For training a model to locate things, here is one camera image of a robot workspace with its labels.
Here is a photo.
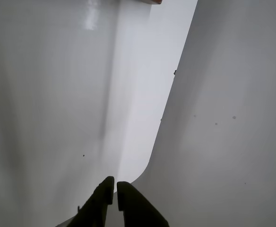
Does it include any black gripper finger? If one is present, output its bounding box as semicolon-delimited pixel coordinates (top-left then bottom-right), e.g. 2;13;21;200
67;176;115;227
116;181;169;227

